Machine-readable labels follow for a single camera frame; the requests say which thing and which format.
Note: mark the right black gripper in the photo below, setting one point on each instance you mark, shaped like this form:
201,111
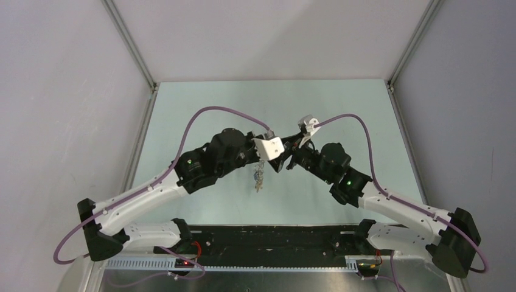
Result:
291,146

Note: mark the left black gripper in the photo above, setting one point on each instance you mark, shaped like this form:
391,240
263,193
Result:
249,137

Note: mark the large metal keyring with keys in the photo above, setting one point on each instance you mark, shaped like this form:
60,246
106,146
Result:
258,175

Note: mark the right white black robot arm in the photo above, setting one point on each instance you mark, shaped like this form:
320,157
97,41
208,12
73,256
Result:
449,240

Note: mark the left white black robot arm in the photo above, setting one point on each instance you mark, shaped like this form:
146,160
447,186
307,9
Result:
109,226

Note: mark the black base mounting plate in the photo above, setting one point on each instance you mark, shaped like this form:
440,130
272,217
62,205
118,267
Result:
273,246

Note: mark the left small circuit board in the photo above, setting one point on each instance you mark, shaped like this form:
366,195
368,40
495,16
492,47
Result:
183,264

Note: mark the small circuit board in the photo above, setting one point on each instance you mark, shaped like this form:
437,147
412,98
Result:
183,264
368,266

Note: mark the right small circuit board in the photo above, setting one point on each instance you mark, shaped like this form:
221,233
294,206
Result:
368,266

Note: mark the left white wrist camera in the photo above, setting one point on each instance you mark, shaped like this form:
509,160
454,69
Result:
268,150

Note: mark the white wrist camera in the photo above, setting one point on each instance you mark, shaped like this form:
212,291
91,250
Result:
268,150
308,126

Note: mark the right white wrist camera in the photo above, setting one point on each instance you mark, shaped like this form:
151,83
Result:
308,126

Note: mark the grey slotted cable duct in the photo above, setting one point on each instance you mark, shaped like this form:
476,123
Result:
168,264

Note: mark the left aluminium frame post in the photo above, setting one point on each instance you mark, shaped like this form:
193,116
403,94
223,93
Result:
129,42

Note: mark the aluminium frame post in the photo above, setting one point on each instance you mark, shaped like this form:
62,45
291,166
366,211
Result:
129,42
417,36

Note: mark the right aluminium frame post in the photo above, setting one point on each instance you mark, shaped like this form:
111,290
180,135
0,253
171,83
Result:
417,36

